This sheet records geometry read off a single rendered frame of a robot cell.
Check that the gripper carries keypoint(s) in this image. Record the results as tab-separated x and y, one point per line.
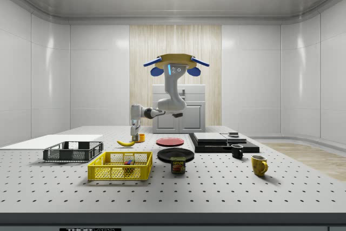
135	131

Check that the banana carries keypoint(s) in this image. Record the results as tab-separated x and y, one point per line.
125	143

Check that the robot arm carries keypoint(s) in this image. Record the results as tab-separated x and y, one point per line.
171	87

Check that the yellow bowl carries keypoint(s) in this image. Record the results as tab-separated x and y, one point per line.
141	138

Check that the puzzle cube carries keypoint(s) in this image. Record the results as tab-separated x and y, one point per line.
129	162

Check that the red plate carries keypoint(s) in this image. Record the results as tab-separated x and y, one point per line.
169	141

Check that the black plate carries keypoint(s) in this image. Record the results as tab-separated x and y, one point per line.
167	154

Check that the yellow basket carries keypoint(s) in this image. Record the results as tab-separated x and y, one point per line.
119	172

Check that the flat-sided can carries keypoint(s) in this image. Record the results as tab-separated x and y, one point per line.
178	165

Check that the white cabinet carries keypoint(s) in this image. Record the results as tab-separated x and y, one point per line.
193	101

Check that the dark grey basket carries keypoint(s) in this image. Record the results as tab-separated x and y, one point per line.
65	154

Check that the black stove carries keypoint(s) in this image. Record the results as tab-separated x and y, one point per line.
211	140

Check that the white board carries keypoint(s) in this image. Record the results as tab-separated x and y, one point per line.
40	140

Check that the black mug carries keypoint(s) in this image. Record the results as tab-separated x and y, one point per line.
236	152

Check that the yellow mug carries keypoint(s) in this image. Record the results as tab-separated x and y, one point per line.
258	166

